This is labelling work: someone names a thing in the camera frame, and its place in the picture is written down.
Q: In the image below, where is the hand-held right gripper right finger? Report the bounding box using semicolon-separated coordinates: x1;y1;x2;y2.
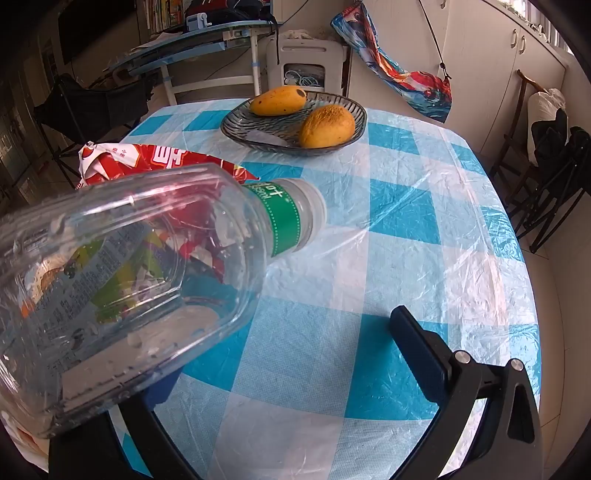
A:
389;305;543;480

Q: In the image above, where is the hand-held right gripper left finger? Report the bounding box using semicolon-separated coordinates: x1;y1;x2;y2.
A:
48;364;199;480

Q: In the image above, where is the clear plastic bottle green label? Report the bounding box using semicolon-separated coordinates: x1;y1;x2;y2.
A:
0;162;328;439

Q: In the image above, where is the red white snack bag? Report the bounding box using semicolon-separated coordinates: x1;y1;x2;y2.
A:
76;142;262;190

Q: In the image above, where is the blue checked plastic tablecloth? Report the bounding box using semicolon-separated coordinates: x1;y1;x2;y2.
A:
106;97;543;480

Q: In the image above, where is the wooden chair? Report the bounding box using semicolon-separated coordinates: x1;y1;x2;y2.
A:
489;69;555;195

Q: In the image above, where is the black folding chair with clothes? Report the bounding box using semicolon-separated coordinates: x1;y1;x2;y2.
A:
505;108;591;254

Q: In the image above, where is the colourful printed cloth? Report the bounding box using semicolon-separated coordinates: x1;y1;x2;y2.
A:
330;2;453;123

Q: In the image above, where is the dark glass fruit bowl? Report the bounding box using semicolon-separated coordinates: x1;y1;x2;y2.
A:
221;91;368;157

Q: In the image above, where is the glass display cabinet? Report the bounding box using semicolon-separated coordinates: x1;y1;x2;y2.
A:
0;78;54;204

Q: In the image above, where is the yellow mango with dark spot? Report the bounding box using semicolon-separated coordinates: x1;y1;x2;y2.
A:
250;86;307;116

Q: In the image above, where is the white cabinet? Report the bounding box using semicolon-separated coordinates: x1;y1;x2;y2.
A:
438;0;568;158

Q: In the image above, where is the white plastic stool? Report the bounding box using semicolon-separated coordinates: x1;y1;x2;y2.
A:
265;30;352;97

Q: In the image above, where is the blue glass-top desk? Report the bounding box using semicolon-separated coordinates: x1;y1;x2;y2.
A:
108;18;278;104

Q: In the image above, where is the window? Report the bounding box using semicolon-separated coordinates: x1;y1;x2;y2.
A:
508;0;575;54

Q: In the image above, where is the black television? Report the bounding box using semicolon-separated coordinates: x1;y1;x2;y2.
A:
58;0;139;65

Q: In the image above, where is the stack of books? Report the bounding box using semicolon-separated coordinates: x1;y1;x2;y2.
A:
141;0;185;33

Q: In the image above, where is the dark backpack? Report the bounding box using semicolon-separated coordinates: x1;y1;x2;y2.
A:
182;0;278;26

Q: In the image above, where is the black hanging strap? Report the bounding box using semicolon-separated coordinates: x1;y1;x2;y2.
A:
418;0;453;81

